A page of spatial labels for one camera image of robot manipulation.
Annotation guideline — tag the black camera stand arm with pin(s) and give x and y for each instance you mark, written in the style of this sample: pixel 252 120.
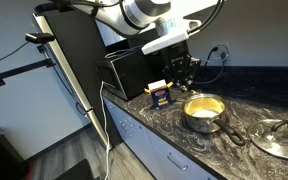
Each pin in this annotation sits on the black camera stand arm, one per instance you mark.
pixel 17 71

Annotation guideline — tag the black and silver microwave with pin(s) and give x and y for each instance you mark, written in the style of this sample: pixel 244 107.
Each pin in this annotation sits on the black and silver microwave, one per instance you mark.
pixel 130 75

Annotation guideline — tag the black refrigerator silver edge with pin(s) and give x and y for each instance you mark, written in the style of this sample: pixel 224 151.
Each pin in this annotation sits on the black refrigerator silver edge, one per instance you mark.
pixel 80 66

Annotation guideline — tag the black camera on stand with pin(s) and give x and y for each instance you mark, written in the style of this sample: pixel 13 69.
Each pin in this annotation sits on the black camera on stand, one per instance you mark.
pixel 39 37

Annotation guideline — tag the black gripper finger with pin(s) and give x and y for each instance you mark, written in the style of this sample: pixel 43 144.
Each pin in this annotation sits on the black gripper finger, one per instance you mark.
pixel 167 75
pixel 187 81

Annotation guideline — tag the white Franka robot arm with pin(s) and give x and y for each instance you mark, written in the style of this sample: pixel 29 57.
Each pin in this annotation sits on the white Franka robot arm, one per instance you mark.
pixel 140 13

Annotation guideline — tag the white wall outlet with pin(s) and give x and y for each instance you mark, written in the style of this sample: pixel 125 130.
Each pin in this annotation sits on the white wall outlet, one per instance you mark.
pixel 224 46

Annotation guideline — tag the blue pasta box yellow flaps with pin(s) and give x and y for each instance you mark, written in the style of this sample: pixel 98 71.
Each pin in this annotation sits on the blue pasta box yellow flaps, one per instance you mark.
pixel 160 98

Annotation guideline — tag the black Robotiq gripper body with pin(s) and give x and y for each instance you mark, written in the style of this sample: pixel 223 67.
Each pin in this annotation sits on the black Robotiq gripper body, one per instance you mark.
pixel 177 61

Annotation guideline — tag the dark low furniture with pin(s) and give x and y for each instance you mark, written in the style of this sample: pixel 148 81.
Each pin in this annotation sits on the dark low furniture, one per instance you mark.
pixel 0 156

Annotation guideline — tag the grey lower cabinet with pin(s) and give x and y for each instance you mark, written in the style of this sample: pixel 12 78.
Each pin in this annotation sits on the grey lower cabinet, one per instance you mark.
pixel 140 146

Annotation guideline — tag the glass pot lid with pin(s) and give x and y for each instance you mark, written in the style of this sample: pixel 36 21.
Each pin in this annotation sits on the glass pot lid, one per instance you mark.
pixel 277 143

